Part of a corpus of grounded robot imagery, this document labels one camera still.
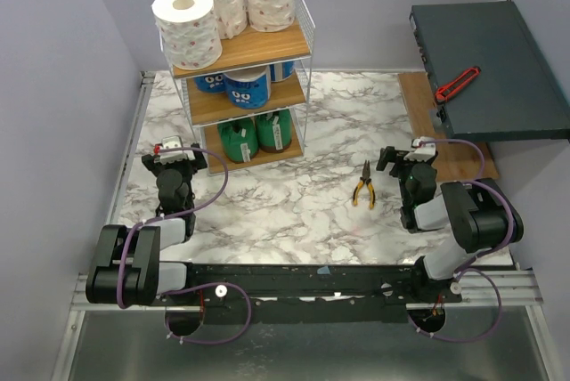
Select white wire wooden shelf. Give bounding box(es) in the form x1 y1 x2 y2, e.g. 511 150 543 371
169 0 315 174

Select blue cartoon-face paper roll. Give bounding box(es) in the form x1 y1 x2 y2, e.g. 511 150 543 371
193 73 225 93

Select brown paper roll green base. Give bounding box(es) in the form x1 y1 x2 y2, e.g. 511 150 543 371
255 109 293 153

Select blue-bottom paper roll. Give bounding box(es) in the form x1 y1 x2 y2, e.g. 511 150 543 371
223 66 271 109

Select plain white bottom paper roll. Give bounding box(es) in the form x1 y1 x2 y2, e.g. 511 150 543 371
151 0 222 70

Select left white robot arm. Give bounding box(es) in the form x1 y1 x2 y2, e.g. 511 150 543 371
85 139 207 307

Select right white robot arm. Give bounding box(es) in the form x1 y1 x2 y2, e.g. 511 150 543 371
376 141 524 303

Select wooden board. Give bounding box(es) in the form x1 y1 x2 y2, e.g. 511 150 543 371
397 72 481 182

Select red black utility knife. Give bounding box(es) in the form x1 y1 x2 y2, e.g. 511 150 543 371
434 66 481 104

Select dark grey flat metal box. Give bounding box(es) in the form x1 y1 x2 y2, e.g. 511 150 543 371
409 0 569 142

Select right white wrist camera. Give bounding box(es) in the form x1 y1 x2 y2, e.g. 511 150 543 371
403 136 437 162

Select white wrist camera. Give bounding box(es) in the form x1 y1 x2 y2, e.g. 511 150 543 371
153 135 195 165
403 136 437 162

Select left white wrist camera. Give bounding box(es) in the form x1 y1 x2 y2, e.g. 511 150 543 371
153 135 195 165

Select yellow handled pliers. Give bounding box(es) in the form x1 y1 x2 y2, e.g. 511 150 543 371
351 160 376 210

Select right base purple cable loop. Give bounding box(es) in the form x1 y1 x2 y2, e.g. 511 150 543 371
405 267 503 345

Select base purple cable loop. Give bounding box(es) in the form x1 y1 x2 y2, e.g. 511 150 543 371
164 283 253 347
405 267 503 345

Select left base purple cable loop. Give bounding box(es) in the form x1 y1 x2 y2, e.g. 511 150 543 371
164 283 253 347

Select aluminium frame rail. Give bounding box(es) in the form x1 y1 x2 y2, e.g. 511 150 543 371
70 70 156 311

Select black metal base rail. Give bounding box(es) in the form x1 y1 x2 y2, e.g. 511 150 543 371
159 263 461 326

